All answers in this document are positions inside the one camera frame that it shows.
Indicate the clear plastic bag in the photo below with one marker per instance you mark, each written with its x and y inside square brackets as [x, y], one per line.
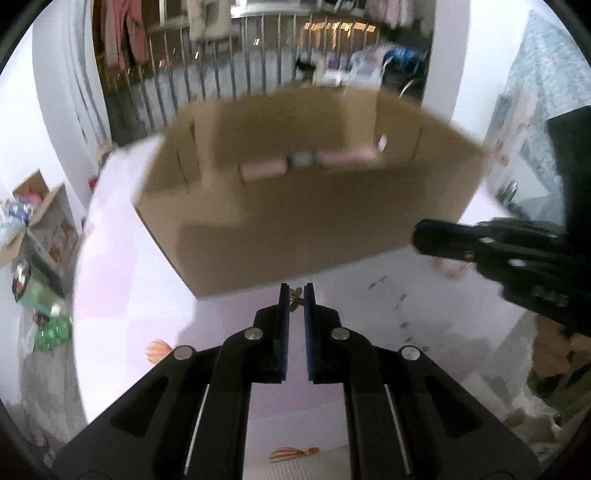
[364, 67]

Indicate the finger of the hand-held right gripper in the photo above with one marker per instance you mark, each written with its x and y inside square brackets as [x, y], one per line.
[517, 258]

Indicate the white plastic bag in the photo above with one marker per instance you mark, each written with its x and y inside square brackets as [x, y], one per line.
[11, 221]

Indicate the green trash bin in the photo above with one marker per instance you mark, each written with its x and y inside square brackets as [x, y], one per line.
[32, 288]

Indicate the hanging pink shirt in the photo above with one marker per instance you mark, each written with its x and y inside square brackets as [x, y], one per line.
[388, 11]

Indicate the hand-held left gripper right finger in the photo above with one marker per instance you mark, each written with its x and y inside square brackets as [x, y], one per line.
[309, 323]

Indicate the blue bag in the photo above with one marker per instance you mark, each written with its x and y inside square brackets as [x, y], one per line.
[404, 64]

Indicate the red gift bag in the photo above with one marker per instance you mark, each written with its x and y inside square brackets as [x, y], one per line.
[95, 182]

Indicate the pink balloon print tablecloth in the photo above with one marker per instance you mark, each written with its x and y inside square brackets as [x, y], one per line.
[124, 286]

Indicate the metal balcony railing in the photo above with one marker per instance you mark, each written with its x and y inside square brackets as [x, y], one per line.
[231, 69]

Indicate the teal printed wall cloth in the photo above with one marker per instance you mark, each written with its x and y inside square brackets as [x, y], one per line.
[531, 92]

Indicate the long pink roll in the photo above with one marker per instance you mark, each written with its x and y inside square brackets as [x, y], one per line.
[351, 157]

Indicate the open cardboard box with print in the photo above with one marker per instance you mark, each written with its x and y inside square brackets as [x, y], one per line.
[46, 230]

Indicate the gold butterfly hair clip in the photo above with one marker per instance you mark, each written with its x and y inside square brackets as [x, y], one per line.
[296, 299]

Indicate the hanging beige jacket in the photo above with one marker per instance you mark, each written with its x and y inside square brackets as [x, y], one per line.
[207, 18]

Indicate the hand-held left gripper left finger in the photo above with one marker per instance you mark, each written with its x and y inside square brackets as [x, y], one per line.
[284, 323]

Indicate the green plastic bottle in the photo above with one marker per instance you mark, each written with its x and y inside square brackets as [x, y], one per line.
[53, 333]

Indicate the small grey item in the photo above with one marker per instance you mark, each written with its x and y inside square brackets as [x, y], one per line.
[301, 160]

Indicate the hanging red pink garments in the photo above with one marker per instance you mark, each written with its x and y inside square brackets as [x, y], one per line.
[124, 32]

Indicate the large brown cardboard box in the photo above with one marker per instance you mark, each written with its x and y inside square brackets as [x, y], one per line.
[286, 240]

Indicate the person's right hand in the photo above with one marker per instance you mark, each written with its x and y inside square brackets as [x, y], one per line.
[551, 346]

